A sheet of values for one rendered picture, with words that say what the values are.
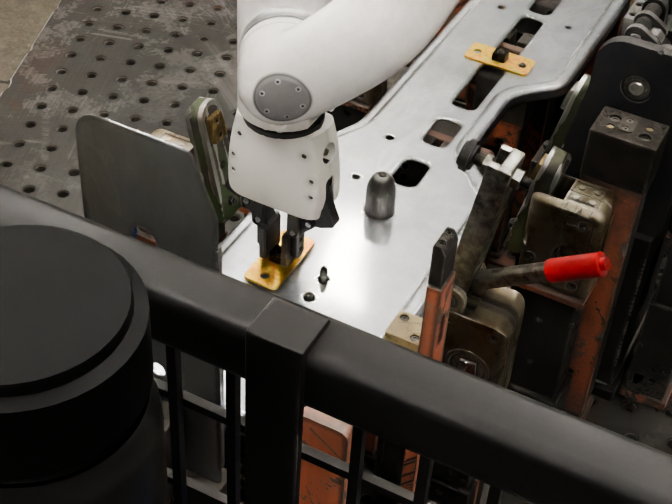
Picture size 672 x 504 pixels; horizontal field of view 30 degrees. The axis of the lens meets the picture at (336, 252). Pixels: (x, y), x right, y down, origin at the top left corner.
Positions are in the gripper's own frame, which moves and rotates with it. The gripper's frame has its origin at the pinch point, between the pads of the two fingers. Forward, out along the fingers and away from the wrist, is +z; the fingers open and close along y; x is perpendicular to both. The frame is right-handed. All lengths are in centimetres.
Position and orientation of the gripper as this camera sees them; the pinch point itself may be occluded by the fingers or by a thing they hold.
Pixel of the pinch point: (280, 239)
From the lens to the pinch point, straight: 123.9
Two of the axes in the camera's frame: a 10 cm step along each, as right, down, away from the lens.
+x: -4.6, 5.7, -6.8
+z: -0.5, 7.5, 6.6
